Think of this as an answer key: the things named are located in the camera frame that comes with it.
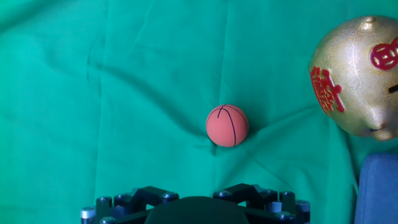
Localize orange mini basketball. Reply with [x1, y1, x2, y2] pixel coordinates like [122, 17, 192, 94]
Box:
[205, 104, 249, 148]

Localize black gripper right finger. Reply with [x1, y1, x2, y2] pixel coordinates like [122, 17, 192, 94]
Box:
[213, 183, 311, 224]

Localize gold piggy bank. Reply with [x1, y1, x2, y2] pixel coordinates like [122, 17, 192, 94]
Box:
[308, 14, 398, 142]

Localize green cloth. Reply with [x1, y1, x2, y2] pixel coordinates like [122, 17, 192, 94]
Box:
[0, 0, 398, 224]

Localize grey fabric cushion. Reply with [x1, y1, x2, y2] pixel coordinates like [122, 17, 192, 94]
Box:
[353, 151, 398, 224]

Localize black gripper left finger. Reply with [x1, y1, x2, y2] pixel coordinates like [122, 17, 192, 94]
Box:
[80, 185, 180, 224]

